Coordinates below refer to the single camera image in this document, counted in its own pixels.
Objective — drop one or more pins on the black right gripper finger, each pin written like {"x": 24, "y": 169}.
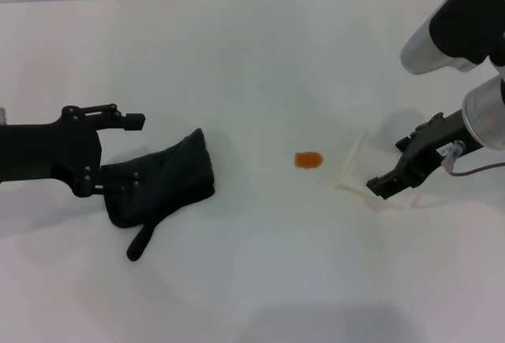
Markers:
{"x": 388, "y": 183}
{"x": 404, "y": 144}

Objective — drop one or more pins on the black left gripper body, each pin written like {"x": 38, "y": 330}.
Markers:
{"x": 43, "y": 153}

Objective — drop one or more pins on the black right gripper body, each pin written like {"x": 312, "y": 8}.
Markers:
{"x": 438, "y": 142}

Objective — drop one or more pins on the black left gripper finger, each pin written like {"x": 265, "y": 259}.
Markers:
{"x": 134, "y": 122}
{"x": 114, "y": 184}

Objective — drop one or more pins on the dark blue rag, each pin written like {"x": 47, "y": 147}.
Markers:
{"x": 173, "y": 177}

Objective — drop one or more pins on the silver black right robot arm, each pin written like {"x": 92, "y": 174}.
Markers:
{"x": 442, "y": 39}

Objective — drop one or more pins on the orange liquid stain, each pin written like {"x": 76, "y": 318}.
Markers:
{"x": 308, "y": 160}

